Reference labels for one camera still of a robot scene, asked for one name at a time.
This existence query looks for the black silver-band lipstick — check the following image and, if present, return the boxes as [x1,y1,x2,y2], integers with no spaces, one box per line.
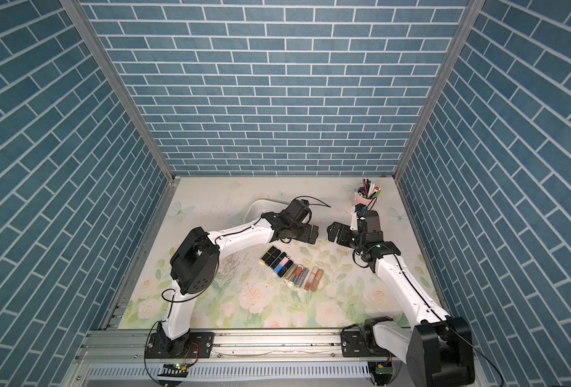
[265,247,281,267]

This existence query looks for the red lip gloss tube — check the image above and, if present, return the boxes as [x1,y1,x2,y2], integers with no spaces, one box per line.
[290,265,305,286]

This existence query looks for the left green circuit board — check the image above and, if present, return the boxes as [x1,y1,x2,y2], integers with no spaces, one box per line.
[157,363,189,378]

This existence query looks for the black round lipstick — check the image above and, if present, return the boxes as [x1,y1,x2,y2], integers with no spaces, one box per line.
[278,260,294,277]

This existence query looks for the right green circuit board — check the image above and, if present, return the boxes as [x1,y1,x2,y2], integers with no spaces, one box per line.
[368,362,394,386]

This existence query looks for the pink blue gradient lipstick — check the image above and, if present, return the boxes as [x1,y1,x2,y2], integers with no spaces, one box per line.
[274,256,290,276]

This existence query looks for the green circuit board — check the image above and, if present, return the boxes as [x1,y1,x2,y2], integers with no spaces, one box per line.
[157,363,189,378]
[368,362,394,386]

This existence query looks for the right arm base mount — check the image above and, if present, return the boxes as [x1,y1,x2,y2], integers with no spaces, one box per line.
[340,327,374,358]

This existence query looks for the beige lip gloss tube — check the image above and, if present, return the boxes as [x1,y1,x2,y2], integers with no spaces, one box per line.
[304,267,318,291]

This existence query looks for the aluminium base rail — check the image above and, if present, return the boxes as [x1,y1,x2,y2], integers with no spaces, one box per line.
[63,327,416,386]

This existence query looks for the white storage box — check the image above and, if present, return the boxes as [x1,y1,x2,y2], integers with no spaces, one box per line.
[244,199,288,223]

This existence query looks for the pink metal pen bucket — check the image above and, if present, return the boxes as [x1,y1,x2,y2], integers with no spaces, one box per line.
[353,192,371,206]

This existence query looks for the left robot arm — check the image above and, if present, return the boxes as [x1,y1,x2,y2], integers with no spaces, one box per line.
[156,198,319,340]

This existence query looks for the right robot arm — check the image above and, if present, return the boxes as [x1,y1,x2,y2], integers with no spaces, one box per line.
[327,211,476,386]

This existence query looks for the gold lipstick tube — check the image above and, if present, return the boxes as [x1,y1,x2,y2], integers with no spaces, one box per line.
[284,264,298,281]

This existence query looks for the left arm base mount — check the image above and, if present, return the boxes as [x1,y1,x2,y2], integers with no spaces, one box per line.
[145,330,215,360]

